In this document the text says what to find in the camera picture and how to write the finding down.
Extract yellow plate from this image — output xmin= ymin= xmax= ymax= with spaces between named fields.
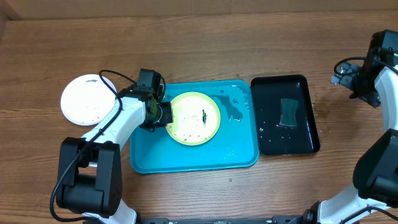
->
xmin=166 ymin=91 xmax=221 ymax=146

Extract white plate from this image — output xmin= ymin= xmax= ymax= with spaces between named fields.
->
xmin=60 ymin=74 xmax=116 ymax=126

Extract dark green sponge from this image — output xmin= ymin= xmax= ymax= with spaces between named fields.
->
xmin=279 ymin=98 xmax=299 ymax=128

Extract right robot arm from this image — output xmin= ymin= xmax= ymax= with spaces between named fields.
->
xmin=290 ymin=62 xmax=397 ymax=224

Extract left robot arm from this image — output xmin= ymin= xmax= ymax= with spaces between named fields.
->
xmin=50 ymin=96 xmax=172 ymax=223

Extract blue plastic tray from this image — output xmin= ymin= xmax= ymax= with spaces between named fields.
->
xmin=130 ymin=80 xmax=259 ymax=174

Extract black plastic tray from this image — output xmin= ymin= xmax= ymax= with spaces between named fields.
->
xmin=251 ymin=75 xmax=320 ymax=156

